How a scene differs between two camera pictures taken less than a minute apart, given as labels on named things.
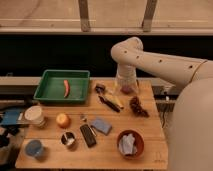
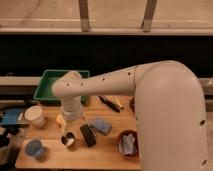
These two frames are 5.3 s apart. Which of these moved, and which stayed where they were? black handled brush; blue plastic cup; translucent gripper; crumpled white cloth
Moved: translucent gripper
Stayed: crumpled white cloth; blue plastic cup; black handled brush
